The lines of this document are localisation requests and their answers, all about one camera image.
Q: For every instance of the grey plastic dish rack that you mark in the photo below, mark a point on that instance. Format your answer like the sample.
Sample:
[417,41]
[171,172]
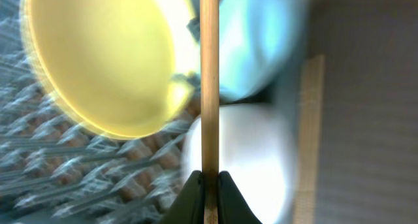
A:
[53,170]

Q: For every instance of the light blue round bowl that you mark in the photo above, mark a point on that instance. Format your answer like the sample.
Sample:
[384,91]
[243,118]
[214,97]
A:
[256,40]

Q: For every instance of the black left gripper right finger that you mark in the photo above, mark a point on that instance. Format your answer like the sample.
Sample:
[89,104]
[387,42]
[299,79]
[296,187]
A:
[231,205]

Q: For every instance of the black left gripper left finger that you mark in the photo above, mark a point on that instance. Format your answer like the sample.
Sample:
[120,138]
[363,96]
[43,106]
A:
[188,208]

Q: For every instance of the wooden chopstick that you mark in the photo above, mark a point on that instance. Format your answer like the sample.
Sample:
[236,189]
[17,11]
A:
[309,138]
[209,19]

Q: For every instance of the yellow round plate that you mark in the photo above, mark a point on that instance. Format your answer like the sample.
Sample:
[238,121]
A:
[117,67]

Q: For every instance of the white round bowl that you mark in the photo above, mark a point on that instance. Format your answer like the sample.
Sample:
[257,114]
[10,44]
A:
[258,149]

